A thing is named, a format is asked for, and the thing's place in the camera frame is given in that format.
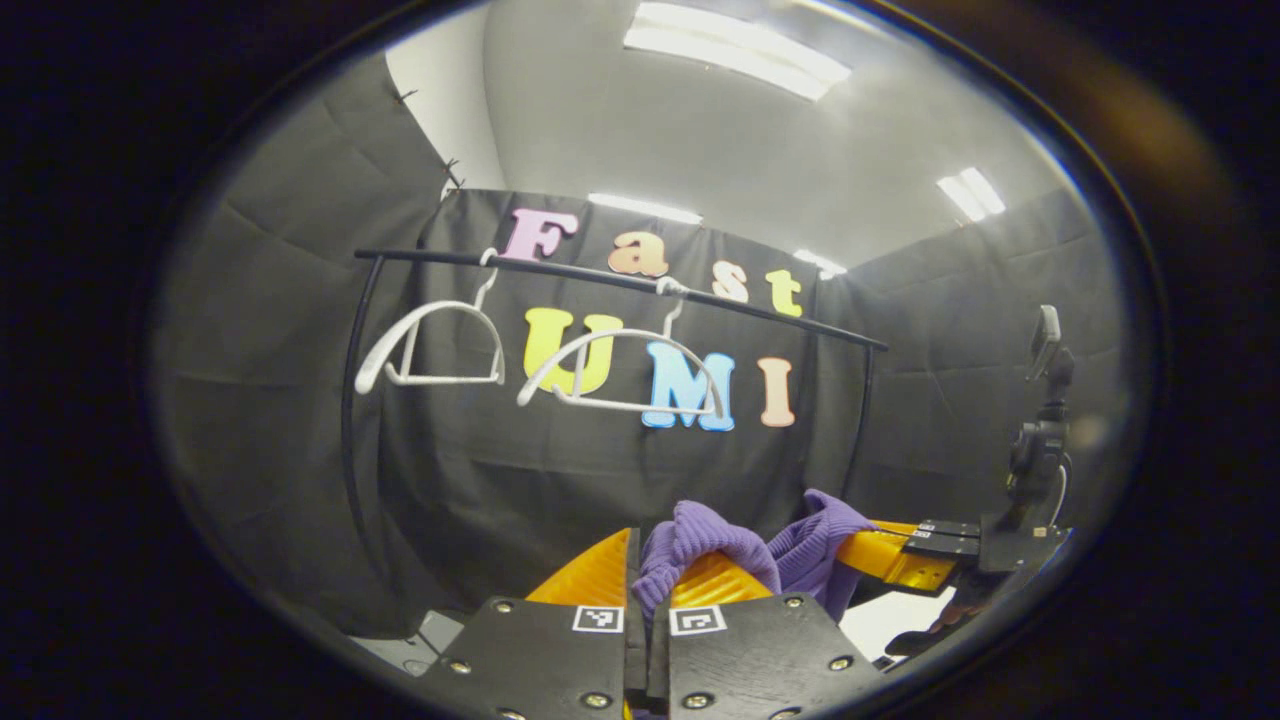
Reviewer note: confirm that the small ceiling light panel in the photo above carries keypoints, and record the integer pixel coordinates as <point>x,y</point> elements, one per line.
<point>820,263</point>
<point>970,195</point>

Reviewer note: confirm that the black metal clothes rack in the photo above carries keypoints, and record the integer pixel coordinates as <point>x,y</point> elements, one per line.
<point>800,322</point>

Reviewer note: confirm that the large ceiling light panel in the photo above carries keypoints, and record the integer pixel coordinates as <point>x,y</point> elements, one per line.
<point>735,50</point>

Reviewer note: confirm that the white plastic hanger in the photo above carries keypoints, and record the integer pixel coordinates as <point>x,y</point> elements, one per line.
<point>620,333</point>
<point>440,305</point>

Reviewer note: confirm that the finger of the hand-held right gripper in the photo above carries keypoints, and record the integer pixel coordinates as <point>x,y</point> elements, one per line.
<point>950,527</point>
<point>890,560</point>

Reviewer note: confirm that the black backdrop cloth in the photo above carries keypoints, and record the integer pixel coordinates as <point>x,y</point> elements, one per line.
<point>300,450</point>

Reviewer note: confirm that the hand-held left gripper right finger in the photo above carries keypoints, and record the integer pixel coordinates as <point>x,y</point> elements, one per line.
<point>750,660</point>

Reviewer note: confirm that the long ceiling light panel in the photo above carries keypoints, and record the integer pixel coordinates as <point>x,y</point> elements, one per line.
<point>645,208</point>

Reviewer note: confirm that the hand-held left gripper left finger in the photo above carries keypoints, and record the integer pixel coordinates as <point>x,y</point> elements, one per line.
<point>540,660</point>

